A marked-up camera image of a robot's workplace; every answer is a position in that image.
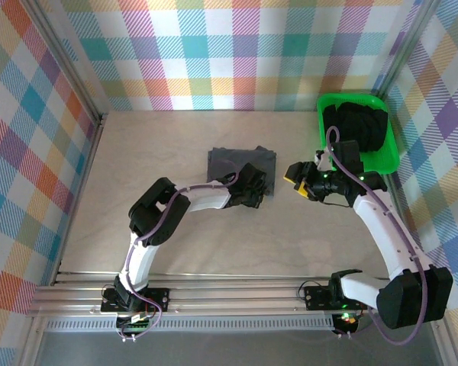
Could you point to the grey t-shirt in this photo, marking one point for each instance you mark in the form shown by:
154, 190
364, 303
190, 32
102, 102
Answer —
233, 156

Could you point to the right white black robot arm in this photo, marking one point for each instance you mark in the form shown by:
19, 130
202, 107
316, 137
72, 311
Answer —
389, 236

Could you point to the green plastic basket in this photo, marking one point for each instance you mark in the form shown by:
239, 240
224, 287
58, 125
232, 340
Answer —
385, 160

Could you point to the black t-shirt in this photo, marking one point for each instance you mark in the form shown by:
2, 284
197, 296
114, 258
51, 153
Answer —
370, 126

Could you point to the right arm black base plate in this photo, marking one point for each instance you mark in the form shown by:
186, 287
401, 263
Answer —
315, 297

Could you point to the aluminium rail beam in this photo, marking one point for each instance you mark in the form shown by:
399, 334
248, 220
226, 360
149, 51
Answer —
233, 299

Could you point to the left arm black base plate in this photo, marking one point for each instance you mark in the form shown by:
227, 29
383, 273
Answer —
158, 299

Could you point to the aluminium corner post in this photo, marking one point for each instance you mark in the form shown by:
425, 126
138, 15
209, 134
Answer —
65, 61
404, 49

